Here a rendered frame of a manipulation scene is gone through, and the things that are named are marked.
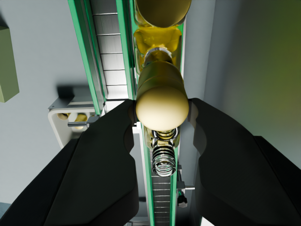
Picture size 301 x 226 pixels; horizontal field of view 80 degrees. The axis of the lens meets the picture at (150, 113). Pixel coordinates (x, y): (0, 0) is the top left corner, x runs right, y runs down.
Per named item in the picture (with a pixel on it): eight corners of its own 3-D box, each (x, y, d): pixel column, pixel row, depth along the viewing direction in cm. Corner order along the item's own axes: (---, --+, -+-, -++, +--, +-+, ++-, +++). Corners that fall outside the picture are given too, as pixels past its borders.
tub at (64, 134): (129, 135, 69) (126, 151, 62) (72, 136, 70) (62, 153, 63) (123, 94, 60) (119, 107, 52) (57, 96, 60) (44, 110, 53)
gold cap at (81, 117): (79, 122, 64) (74, 129, 60) (75, 114, 62) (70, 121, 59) (88, 121, 64) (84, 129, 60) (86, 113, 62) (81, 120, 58)
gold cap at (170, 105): (180, 101, 16) (188, 132, 12) (139, 102, 16) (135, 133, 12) (183, 59, 14) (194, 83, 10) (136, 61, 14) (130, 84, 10)
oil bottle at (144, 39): (169, 44, 39) (182, 84, 21) (143, 45, 39) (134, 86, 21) (169, 14, 36) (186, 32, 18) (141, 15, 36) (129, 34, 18)
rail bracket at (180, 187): (193, 170, 61) (202, 209, 50) (173, 170, 61) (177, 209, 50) (194, 161, 59) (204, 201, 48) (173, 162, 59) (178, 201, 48)
